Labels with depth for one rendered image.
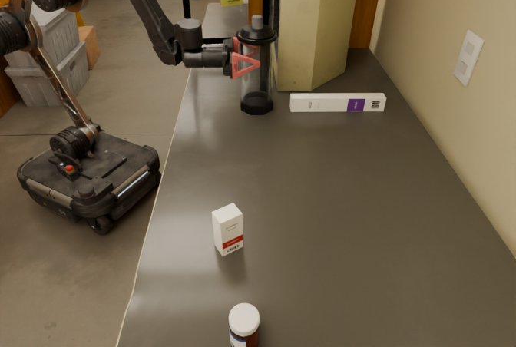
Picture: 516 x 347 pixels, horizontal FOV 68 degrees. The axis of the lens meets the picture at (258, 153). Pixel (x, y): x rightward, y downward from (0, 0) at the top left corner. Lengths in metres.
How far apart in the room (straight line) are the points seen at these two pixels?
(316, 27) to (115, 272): 1.42
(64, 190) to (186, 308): 1.51
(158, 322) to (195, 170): 0.38
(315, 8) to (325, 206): 0.59
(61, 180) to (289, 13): 1.48
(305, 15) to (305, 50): 0.10
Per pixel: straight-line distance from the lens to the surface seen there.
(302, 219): 0.80
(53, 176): 2.23
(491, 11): 1.01
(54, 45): 3.23
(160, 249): 0.76
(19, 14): 2.17
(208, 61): 1.06
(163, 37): 1.09
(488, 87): 0.98
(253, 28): 1.05
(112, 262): 2.02
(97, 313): 1.88
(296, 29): 1.17
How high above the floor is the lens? 1.52
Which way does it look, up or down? 37 degrees down
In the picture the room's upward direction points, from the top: 1 degrees clockwise
